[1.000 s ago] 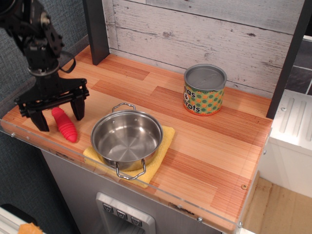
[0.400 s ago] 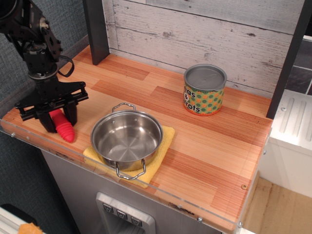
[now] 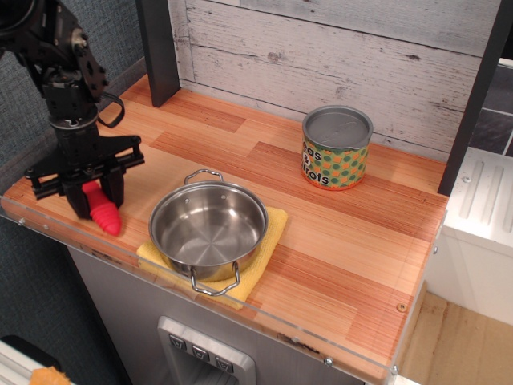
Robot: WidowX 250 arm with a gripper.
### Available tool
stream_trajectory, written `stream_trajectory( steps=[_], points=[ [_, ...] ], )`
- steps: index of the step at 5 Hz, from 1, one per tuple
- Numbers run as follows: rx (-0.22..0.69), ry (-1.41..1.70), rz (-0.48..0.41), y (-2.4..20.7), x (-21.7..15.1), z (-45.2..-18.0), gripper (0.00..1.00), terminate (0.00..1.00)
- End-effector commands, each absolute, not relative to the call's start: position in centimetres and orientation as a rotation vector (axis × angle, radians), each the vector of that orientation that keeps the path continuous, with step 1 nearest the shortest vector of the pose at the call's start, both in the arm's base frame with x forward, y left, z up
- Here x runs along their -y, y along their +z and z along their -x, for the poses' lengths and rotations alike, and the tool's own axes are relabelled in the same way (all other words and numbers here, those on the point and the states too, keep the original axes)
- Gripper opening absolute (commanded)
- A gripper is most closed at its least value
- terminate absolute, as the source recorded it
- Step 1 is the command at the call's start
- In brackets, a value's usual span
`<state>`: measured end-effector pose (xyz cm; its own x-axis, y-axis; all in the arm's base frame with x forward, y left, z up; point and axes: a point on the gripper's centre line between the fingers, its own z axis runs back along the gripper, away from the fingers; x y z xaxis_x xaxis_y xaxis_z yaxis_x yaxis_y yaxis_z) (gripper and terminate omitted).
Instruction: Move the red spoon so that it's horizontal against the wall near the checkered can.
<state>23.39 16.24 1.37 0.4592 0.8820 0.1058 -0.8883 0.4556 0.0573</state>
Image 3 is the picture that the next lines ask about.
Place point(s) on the grey toy fridge front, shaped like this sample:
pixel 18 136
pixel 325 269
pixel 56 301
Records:
pixel 132 307

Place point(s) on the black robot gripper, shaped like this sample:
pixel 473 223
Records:
pixel 83 155

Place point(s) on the clear acrylic edge guard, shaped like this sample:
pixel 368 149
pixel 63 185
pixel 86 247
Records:
pixel 85 237

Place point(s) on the black and orange object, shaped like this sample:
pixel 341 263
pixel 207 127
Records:
pixel 24 363

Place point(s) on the white toy sink unit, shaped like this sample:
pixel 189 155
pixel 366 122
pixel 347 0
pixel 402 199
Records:
pixel 471 263

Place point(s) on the stainless steel pot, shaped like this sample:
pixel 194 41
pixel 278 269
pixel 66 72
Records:
pixel 209 229

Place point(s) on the yellow cloth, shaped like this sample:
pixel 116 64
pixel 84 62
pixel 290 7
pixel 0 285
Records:
pixel 154 262

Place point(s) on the silver dispenser panel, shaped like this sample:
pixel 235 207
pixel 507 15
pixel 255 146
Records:
pixel 202 355

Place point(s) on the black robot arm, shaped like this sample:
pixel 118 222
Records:
pixel 46 38

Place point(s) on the red handled metal scoop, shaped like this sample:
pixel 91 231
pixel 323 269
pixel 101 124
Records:
pixel 102 210

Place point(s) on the dark grey right post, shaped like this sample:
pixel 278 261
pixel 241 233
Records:
pixel 494 48

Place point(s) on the peas and carrots can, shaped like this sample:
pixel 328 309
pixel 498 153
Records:
pixel 335 147

